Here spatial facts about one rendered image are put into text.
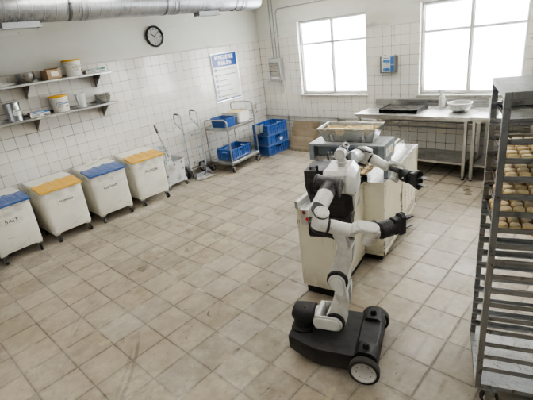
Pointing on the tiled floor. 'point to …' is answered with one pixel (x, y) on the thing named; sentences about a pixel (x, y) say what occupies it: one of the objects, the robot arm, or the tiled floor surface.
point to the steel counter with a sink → (477, 114)
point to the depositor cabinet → (389, 198)
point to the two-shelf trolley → (229, 140)
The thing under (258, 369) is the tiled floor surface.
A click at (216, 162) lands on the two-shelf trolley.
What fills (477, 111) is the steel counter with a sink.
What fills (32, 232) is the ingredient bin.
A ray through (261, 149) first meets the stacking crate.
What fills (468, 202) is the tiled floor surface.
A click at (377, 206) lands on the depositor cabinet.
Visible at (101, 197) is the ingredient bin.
